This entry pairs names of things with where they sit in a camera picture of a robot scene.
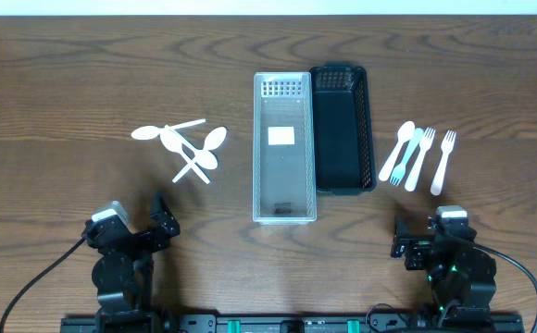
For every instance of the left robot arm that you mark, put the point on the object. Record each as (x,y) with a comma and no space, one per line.
(123,275)

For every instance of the light blue plastic fork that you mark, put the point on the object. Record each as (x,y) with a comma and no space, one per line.
(400,170)

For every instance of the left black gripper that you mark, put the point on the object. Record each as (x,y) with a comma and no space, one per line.
(153,232)

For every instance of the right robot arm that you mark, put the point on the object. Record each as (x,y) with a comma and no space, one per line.
(460,276)

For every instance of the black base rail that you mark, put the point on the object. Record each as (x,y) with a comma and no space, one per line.
(385,321)

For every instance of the white spoon group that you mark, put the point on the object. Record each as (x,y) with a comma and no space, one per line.
(404,134)

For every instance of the black plastic mesh basket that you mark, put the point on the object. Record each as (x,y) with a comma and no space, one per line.
(344,149)

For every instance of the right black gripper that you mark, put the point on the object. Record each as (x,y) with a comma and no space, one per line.
(410,244)

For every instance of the white spoon bowl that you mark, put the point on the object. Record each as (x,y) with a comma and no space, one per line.
(213,140)
(203,157)

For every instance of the white spoon crossing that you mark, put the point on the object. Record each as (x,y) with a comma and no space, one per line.
(175,146)

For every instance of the clear plastic mesh basket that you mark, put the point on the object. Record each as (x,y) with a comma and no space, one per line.
(284,176)

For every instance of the white fork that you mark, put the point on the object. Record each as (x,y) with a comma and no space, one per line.
(424,146)
(447,146)

